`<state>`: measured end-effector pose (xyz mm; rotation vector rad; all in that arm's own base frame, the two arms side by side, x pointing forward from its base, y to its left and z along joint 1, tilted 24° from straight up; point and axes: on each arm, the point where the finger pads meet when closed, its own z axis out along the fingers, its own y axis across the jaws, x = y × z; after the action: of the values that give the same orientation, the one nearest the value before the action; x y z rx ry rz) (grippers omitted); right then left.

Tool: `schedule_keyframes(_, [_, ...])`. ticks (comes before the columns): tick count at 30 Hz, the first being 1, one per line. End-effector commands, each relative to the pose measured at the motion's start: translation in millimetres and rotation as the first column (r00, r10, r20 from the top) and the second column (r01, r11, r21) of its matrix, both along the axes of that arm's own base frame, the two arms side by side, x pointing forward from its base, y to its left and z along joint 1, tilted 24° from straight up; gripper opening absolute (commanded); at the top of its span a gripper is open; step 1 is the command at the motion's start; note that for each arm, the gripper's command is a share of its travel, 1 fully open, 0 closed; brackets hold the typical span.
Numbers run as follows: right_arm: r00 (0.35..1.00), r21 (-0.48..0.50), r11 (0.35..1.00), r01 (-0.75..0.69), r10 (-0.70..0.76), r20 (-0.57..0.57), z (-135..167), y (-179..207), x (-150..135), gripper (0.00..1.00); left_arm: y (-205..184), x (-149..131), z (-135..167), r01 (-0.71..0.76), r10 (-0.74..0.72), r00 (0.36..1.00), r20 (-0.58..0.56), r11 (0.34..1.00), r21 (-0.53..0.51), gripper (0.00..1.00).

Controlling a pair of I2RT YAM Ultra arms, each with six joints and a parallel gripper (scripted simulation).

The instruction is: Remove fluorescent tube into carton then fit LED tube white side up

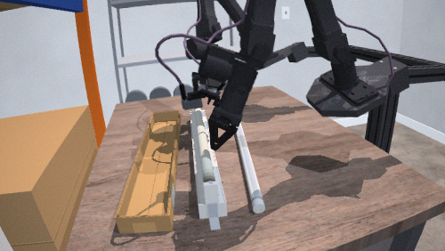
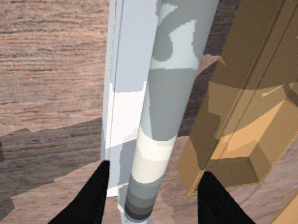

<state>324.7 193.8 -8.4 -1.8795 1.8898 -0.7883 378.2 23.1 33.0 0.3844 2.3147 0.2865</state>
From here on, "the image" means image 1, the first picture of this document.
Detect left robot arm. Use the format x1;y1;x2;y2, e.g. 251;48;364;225
181;0;379;110

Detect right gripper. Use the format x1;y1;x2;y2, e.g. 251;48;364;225
191;72;222;104

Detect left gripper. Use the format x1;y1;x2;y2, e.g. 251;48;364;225
187;84;249;151

